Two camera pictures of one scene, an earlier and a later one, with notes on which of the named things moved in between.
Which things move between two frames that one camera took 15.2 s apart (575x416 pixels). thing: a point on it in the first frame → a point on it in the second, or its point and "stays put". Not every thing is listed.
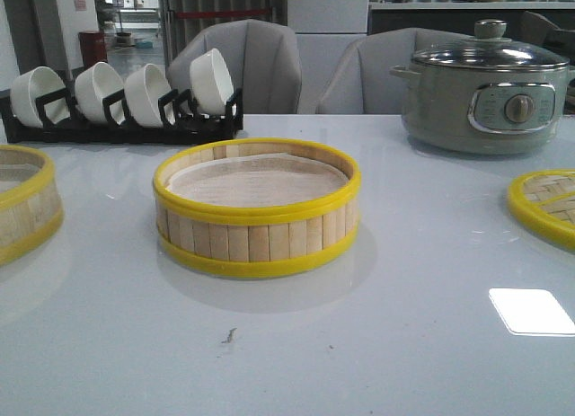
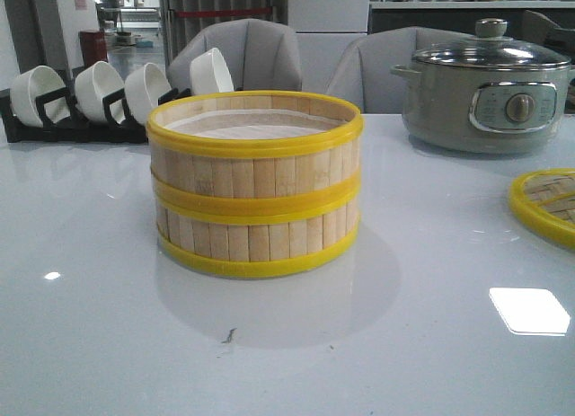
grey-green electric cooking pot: (482, 110) stays put
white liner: (13, 174) → (250, 122)
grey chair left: (261, 57) stays put
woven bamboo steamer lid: (544, 203) stays put
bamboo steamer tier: (30, 205) → (256, 155)
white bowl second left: (92, 84) stays put
